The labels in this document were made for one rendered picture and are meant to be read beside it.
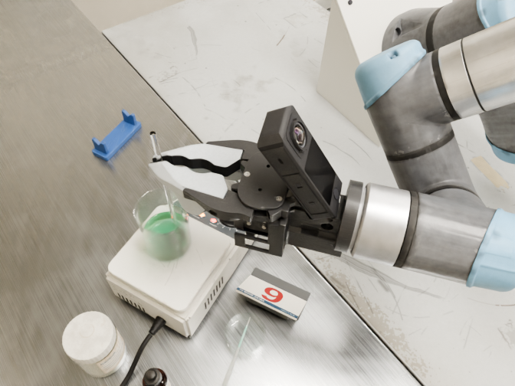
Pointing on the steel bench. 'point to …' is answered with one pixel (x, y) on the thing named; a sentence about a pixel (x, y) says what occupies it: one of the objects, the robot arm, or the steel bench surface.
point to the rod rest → (116, 137)
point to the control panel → (216, 224)
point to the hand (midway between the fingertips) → (162, 159)
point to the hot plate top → (151, 276)
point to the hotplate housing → (214, 283)
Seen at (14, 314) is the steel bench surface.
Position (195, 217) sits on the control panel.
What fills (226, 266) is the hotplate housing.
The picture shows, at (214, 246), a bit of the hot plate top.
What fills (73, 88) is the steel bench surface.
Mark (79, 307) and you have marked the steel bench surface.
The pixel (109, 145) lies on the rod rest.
